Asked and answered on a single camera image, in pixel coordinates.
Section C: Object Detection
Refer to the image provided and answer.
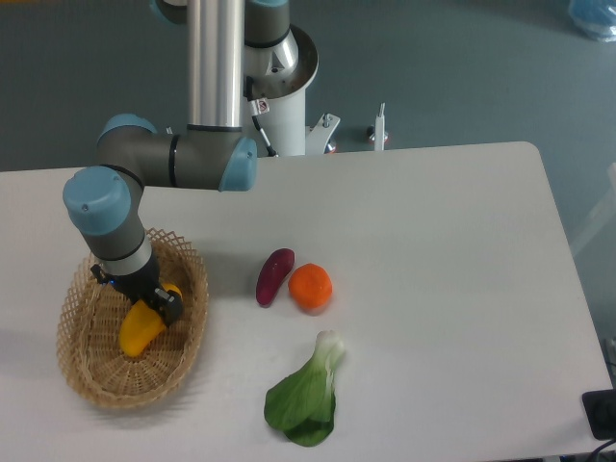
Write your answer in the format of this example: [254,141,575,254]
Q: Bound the white stand leg with foot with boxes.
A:
[367,102,389,151]

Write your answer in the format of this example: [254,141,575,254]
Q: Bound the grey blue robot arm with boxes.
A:
[63,1,291,325]

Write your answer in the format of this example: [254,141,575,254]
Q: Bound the blue plastic bag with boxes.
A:
[568,0,615,42]

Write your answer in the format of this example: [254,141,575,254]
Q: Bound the green bok choy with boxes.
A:
[264,330,346,448]

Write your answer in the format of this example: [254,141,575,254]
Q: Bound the purple eggplant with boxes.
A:
[255,248,295,307]

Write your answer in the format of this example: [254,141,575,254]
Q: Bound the woven wicker basket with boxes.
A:
[56,228,209,409]

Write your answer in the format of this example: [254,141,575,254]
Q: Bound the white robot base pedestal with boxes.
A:
[166,23,342,158]

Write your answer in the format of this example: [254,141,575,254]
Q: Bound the black device at table edge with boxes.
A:
[581,389,615,441]

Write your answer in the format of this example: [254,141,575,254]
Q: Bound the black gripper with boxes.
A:
[90,253,184,327]

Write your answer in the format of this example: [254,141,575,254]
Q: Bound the orange tangerine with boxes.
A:
[288,263,333,310]

